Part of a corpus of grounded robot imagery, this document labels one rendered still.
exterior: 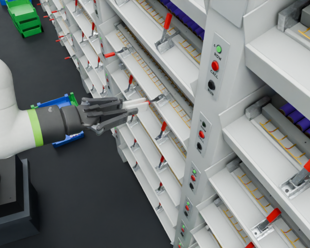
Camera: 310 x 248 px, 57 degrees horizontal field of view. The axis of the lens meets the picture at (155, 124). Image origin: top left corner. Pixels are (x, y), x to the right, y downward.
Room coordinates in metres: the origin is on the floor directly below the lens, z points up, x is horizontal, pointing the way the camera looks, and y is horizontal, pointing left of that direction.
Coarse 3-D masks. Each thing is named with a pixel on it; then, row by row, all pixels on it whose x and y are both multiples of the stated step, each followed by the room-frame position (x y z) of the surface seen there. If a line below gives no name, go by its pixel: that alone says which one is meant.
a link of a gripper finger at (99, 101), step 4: (84, 100) 0.56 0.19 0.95; (88, 100) 0.56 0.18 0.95; (92, 100) 0.56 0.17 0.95; (96, 100) 0.56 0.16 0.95; (100, 100) 0.56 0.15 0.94; (104, 100) 0.57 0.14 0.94; (108, 100) 0.57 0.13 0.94; (112, 100) 0.57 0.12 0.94; (116, 100) 0.57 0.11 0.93; (92, 104) 0.56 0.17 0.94; (100, 104) 0.56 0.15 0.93
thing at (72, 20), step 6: (66, 6) 1.60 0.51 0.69; (66, 12) 1.62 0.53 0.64; (72, 18) 1.61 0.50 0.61; (72, 24) 1.60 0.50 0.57; (72, 36) 1.62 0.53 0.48; (72, 42) 1.67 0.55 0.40; (78, 48) 1.61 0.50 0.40; (78, 60) 1.62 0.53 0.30; (78, 66) 1.68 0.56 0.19; (84, 72) 1.61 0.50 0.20; (84, 84) 1.62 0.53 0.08
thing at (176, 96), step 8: (120, 24) 0.98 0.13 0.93; (128, 40) 0.88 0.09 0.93; (136, 48) 0.83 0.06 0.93; (144, 56) 0.78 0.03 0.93; (152, 64) 0.74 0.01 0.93; (152, 72) 0.72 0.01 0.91; (160, 72) 0.70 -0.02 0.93; (152, 80) 0.69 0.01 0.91; (160, 80) 0.67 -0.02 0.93; (168, 88) 0.63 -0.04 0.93; (176, 96) 0.59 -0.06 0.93; (184, 104) 0.56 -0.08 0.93; (192, 112) 0.53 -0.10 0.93
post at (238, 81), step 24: (264, 0) 0.36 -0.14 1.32; (216, 24) 0.42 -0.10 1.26; (240, 48) 0.36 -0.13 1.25; (240, 72) 0.36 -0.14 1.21; (240, 96) 0.37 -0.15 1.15; (192, 120) 0.44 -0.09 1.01; (216, 120) 0.37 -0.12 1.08; (192, 144) 0.42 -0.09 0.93; (216, 144) 0.36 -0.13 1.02; (192, 192) 0.39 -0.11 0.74; (192, 216) 0.37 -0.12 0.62; (192, 240) 0.36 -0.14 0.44
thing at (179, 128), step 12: (108, 24) 0.98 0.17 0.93; (108, 36) 0.97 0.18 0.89; (120, 36) 0.95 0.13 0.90; (120, 48) 0.88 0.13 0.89; (144, 48) 0.85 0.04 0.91; (132, 60) 0.81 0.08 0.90; (132, 72) 0.75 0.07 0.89; (144, 72) 0.74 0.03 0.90; (144, 84) 0.69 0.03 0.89; (156, 84) 0.68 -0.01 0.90; (156, 108) 0.60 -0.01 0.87; (168, 108) 0.58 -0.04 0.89; (192, 108) 0.56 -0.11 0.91; (168, 120) 0.54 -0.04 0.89; (180, 120) 0.53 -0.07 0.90; (180, 132) 0.49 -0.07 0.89
